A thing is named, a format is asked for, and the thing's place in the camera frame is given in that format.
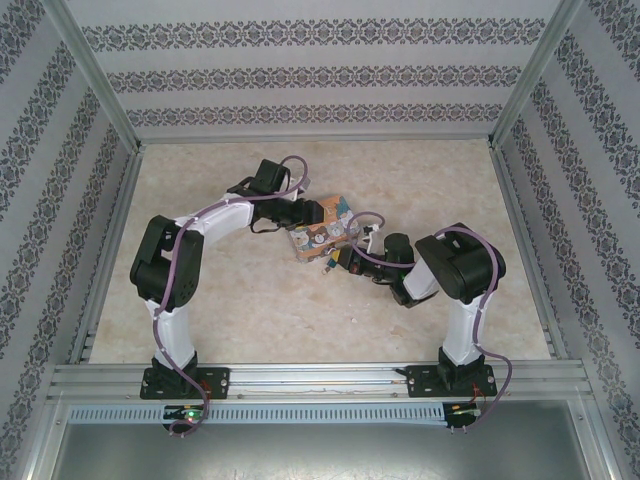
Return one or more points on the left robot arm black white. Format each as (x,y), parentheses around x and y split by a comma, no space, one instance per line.
(160,265)

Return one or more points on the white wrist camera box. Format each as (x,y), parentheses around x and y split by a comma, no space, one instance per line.
(303,184)
(371,240)

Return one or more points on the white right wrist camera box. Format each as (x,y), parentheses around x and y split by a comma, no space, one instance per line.
(371,240)

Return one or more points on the grey metal sheet panel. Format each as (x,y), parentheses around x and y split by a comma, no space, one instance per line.
(320,452)

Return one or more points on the right circuit board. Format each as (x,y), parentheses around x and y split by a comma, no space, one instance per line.
(464,410)

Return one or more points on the aluminium mounting rail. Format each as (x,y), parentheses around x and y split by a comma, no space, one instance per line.
(310,380)

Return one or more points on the aluminium side rail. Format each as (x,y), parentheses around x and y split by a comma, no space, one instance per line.
(112,240)
(525,240)

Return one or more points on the orange LOVE bear tin box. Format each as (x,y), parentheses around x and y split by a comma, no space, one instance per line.
(320,235)

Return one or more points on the small padlock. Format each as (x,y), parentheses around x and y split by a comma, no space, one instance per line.
(331,252)

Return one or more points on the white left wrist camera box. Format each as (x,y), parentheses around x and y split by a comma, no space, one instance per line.
(303,184)

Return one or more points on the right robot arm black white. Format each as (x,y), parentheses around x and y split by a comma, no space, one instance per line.
(455,265)

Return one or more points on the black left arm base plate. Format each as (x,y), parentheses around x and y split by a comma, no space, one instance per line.
(220,382)

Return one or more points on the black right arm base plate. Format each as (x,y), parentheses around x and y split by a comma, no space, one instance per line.
(420,381)

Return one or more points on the aluminium frame post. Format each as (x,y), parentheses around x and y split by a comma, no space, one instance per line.
(95,75)
(535,70)

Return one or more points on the aluminium back rail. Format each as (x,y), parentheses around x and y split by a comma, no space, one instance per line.
(315,139)

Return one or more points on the left circuit board green LED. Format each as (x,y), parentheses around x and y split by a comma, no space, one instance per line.
(187,413)

